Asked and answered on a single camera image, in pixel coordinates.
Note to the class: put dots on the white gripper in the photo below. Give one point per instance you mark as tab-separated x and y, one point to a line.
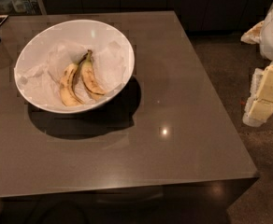
260	100

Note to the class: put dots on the yellow banana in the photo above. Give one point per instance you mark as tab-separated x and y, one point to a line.
88	77
67	94

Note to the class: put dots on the white bowl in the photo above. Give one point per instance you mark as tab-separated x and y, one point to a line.
86	33

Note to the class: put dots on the white paper liner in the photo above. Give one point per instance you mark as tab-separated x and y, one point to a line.
38	79

